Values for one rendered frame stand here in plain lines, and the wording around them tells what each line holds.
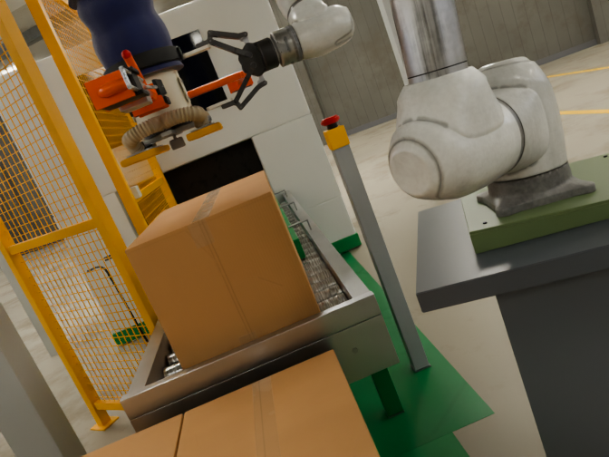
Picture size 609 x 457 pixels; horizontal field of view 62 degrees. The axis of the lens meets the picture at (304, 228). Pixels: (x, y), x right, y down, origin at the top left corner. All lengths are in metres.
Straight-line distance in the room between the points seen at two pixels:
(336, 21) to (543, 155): 0.60
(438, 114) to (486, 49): 11.23
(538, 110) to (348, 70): 11.16
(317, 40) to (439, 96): 0.54
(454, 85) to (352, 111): 11.31
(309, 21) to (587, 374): 0.99
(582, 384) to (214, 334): 0.86
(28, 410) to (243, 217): 1.33
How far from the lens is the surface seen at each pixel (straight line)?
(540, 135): 1.02
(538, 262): 0.91
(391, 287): 1.96
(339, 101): 12.18
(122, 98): 0.98
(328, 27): 1.33
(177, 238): 1.33
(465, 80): 0.87
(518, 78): 1.03
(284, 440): 1.07
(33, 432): 2.37
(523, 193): 1.05
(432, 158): 0.83
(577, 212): 1.01
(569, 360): 1.15
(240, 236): 1.32
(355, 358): 1.39
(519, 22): 12.17
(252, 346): 1.34
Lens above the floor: 1.13
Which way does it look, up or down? 13 degrees down
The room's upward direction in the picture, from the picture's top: 22 degrees counter-clockwise
